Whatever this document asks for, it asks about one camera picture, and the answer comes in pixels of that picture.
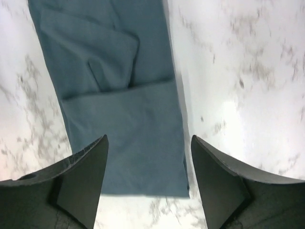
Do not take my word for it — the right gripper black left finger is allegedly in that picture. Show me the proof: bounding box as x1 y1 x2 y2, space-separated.
0 135 109 229

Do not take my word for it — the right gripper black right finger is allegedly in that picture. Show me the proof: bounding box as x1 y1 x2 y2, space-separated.
191 135 305 229

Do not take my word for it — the grey-blue t-shirt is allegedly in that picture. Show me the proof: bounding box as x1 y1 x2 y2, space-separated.
28 0 189 198

